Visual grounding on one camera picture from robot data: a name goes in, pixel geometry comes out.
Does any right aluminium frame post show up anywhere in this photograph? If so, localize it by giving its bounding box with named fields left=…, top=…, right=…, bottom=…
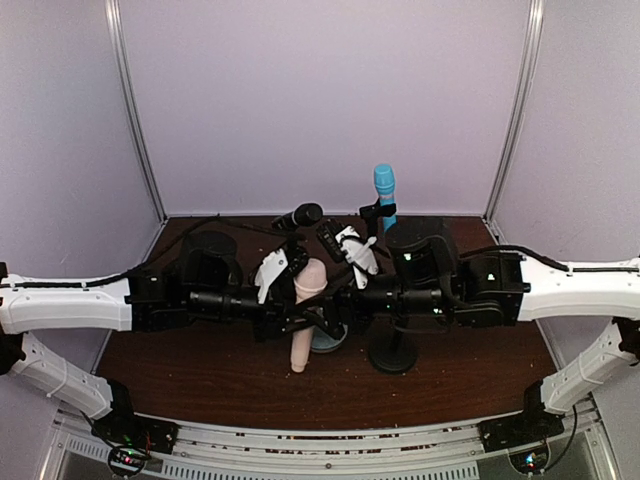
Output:
left=484, top=0, right=546, bottom=224

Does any black microphone stand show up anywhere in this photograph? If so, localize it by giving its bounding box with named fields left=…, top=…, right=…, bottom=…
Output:
left=285, top=230, right=301, bottom=248
left=359, top=200, right=397, bottom=240
left=367, top=320, right=418, bottom=375

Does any aluminium frame post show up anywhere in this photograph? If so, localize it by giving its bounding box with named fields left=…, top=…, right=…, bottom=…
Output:
left=104, top=0, right=167, bottom=222
left=484, top=0, right=546, bottom=224

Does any black microphone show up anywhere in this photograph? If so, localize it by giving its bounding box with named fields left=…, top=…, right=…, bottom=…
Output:
left=271, top=203, right=324, bottom=232

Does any green ceramic bowl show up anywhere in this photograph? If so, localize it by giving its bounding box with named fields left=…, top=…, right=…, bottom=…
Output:
left=310, top=327, right=348, bottom=354

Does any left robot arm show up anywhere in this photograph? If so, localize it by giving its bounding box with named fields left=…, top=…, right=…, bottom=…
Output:
left=1, top=231, right=345, bottom=437

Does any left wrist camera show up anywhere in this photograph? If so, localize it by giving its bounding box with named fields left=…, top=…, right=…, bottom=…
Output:
left=253, top=246, right=309, bottom=304

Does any left aluminium frame post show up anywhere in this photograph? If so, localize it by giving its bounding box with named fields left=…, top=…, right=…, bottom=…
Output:
left=104, top=0, right=167, bottom=222

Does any pink toy microphone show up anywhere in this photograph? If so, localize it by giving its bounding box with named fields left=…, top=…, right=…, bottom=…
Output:
left=289, top=258, right=329, bottom=375

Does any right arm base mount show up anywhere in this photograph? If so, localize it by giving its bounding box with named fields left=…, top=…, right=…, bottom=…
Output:
left=478, top=412, right=564, bottom=476

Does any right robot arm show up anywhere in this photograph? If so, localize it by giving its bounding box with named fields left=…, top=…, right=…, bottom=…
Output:
left=317, top=218, right=639, bottom=420

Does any blue toy microphone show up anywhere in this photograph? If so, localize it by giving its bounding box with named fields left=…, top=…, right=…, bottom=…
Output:
left=374, top=164, right=397, bottom=233

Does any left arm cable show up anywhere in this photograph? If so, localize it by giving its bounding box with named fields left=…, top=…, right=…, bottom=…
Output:
left=9, top=217, right=301, bottom=291

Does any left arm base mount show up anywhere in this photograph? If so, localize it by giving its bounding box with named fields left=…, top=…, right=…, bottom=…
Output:
left=84, top=414, right=179, bottom=479

